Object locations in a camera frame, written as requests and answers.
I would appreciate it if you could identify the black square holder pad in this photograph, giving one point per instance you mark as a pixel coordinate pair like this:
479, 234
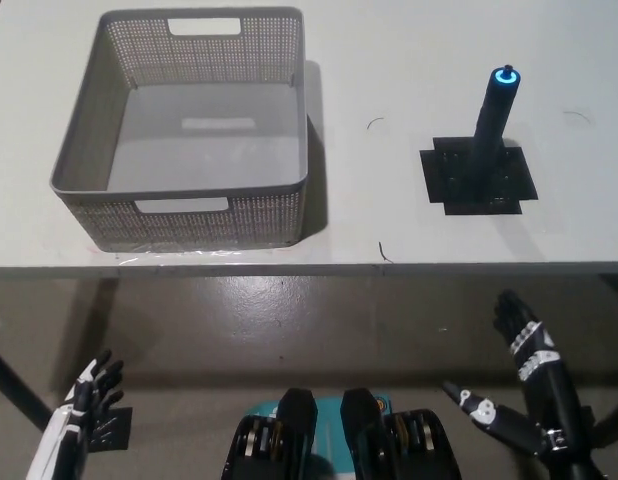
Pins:
444, 175

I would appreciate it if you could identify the black electric screwdriver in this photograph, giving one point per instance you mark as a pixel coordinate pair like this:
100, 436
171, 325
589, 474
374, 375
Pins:
491, 125

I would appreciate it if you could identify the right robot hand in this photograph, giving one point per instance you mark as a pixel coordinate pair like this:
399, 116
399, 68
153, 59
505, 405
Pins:
549, 380

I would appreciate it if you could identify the black table leg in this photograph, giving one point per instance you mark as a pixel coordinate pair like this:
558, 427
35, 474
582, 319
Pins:
19, 385

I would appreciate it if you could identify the grey perforated plastic basket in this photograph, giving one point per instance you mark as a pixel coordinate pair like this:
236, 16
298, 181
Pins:
204, 145

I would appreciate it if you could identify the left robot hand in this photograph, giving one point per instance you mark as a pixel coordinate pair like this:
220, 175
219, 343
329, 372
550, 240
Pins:
86, 395

